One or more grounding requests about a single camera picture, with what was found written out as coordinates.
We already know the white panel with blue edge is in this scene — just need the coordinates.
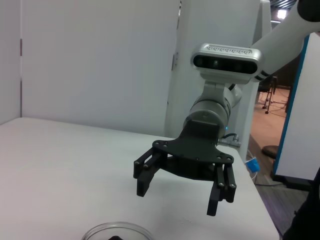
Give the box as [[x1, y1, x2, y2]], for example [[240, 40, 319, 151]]
[[272, 32, 320, 192]]

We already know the dark clothed figure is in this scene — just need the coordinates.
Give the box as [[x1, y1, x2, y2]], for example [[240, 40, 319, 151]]
[[283, 166, 320, 240]]

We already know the glass teacup with black base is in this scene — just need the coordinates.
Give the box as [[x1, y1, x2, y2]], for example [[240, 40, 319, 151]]
[[81, 221, 155, 240]]

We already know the dark round stool base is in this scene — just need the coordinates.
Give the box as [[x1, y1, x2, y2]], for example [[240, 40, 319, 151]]
[[261, 145, 280, 158]]

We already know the silver right arm cable connector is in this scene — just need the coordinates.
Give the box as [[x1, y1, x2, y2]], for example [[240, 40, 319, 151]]
[[216, 132, 243, 149]]

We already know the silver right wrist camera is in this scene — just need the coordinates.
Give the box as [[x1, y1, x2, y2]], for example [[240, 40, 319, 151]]
[[191, 42, 264, 85]]

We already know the white floor cable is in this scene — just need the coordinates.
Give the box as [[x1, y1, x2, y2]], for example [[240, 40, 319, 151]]
[[246, 149, 283, 187]]

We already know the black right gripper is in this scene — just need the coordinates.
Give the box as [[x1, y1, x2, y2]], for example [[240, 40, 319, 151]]
[[133, 119, 238, 217]]

